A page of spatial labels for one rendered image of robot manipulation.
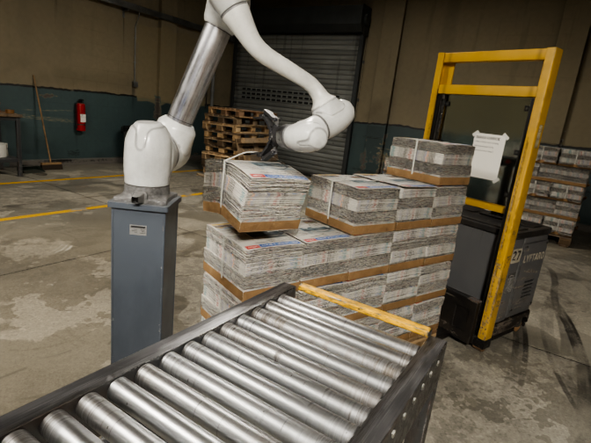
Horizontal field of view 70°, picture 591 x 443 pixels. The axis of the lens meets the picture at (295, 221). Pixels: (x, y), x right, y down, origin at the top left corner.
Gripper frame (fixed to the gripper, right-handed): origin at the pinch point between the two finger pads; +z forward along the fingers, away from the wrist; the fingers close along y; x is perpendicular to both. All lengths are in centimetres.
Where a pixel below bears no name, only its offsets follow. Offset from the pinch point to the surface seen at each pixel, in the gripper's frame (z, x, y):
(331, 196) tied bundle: 2, 46, 26
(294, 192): -17.9, 8.3, 21.4
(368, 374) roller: -93, -23, 54
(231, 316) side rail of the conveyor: -56, -39, 51
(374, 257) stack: -14, 64, 55
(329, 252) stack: -14, 34, 50
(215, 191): 8.2, -13.5, 24.2
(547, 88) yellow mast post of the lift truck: -41, 159, -38
